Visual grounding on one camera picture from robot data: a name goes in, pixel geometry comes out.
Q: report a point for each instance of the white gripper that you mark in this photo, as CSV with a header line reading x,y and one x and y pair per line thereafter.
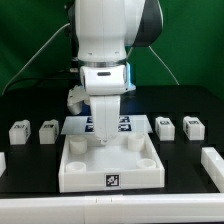
x,y
104,86

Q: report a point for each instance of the white square tabletop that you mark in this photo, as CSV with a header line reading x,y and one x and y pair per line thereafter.
x,y
128,162

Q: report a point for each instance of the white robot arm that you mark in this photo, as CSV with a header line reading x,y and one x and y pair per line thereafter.
x,y
102,30

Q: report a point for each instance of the white marker base sheet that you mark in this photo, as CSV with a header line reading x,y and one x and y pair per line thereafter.
x,y
77,125

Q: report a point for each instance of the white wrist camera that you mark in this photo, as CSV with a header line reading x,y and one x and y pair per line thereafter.
x,y
76,96

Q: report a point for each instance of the white left obstacle wall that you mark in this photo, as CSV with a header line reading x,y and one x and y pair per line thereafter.
x,y
2,163

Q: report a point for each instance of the white obstacle wall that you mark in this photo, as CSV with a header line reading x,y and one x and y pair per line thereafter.
x,y
213,163
2,163
145,209

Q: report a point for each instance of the white right obstacle wall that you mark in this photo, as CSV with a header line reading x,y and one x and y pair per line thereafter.
x,y
213,163

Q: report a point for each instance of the white front obstacle wall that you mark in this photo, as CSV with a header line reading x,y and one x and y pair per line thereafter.
x,y
145,209

